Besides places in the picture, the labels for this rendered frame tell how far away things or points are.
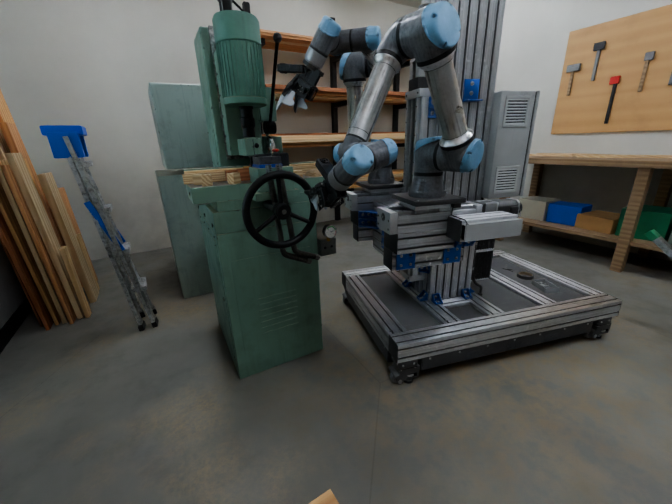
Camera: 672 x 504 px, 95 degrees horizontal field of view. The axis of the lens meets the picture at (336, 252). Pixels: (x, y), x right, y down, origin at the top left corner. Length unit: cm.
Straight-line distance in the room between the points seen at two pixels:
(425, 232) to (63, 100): 332
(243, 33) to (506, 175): 128
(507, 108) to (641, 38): 236
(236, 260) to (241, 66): 75
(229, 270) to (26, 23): 301
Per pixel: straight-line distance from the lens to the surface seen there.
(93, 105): 380
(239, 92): 141
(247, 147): 142
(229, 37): 145
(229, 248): 134
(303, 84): 133
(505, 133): 169
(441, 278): 172
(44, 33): 391
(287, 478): 128
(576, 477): 146
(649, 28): 394
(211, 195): 129
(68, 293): 261
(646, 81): 386
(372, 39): 138
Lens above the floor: 104
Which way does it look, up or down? 20 degrees down
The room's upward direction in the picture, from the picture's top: 2 degrees counter-clockwise
